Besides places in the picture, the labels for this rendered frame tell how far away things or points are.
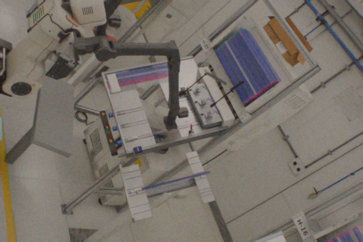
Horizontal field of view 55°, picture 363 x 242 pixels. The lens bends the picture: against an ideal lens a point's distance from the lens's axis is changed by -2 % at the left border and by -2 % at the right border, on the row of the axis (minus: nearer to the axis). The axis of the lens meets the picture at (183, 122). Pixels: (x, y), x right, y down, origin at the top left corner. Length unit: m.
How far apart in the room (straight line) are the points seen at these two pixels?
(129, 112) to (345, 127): 2.11
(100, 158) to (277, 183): 1.83
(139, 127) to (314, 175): 1.95
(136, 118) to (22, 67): 0.84
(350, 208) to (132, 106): 1.50
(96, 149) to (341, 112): 2.30
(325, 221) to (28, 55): 1.86
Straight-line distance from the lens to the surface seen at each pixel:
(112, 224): 2.47
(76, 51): 1.68
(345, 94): 3.75
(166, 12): 3.48
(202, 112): 2.43
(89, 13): 1.78
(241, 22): 2.63
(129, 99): 2.52
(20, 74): 1.99
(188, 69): 2.74
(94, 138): 3.08
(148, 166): 2.56
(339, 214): 2.25
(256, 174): 3.92
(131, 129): 2.38
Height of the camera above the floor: 2.01
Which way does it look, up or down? 25 degrees down
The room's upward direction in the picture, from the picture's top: 52 degrees clockwise
